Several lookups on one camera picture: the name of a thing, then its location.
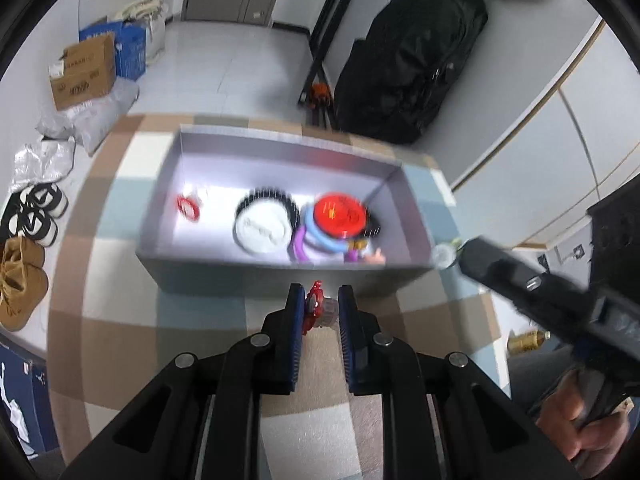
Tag grey plastic bag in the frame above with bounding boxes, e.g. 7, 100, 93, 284
37, 80, 140, 156

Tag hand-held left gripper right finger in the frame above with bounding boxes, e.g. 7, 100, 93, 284
337, 285, 581, 480

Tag red ring with clear gem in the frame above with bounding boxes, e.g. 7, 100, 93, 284
304, 280, 341, 334

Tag brown suede boot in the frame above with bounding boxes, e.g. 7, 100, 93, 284
0, 267, 50, 331
0, 236, 46, 281

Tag white plastic bag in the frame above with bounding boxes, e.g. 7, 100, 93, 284
10, 139, 76, 194

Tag white round disc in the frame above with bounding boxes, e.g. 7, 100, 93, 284
233, 199, 294, 257

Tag white disc black rim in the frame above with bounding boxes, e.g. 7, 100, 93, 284
235, 187, 302, 262

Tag gold bottle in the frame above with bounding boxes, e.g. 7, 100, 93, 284
507, 328, 551, 356

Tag small red bracelet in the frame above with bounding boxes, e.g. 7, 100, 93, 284
175, 194, 202, 222

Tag light blue ring bracelet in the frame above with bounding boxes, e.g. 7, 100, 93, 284
300, 204, 362, 254

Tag black luggage bag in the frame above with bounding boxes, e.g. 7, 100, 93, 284
332, 0, 489, 145

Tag checkered mat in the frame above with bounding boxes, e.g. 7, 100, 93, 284
47, 114, 512, 480

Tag blue storage box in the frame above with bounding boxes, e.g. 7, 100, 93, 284
78, 20, 149, 80

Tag white wardrobe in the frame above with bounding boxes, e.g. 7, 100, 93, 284
449, 15, 640, 252

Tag black metal rails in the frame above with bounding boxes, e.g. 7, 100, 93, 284
297, 0, 374, 127

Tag grey cardboard box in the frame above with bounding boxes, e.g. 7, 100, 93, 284
136, 125, 435, 299

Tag black and white sneaker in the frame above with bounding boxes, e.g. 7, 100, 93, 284
0, 205, 60, 247
12, 183, 69, 219

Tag red round disc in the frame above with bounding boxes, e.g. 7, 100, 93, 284
313, 192, 369, 240

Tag person's right hand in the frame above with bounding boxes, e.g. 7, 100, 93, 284
535, 369, 633, 479

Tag cream tote bag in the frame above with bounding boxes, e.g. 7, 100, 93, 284
117, 0, 169, 64

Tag navy shoe box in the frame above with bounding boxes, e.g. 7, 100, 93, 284
0, 344, 62, 462

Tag purple bracelet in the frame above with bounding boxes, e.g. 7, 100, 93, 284
291, 225, 362, 265

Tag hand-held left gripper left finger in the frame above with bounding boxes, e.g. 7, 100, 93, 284
65, 282, 307, 480

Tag brown cardboard box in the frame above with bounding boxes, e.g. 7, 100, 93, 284
48, 34, 117, 111

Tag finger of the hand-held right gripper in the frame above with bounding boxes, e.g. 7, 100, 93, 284
459, 236, 601, 342

